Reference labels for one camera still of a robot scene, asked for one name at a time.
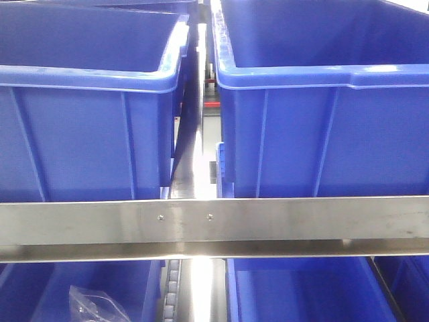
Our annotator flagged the blue bin upper right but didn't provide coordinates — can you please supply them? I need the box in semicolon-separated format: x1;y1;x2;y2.
210;1;428;197

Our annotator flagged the blue bin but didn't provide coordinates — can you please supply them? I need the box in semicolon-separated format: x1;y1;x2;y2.
375;256;428;321
210;1;428;197
1;1;188;202
227;257;397;321
1;260;165;321

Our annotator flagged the blue bin upper left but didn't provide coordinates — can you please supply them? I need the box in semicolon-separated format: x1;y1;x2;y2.
1;1;188;202

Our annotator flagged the clear plastic bag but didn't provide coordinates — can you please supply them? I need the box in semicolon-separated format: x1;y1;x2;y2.
68;286;131;322

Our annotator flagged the blue bin far right lower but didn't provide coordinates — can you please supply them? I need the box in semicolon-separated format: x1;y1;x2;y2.
375;256;428;321

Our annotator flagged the blue bin lower left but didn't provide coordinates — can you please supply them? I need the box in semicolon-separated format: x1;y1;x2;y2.
1;260;165;321

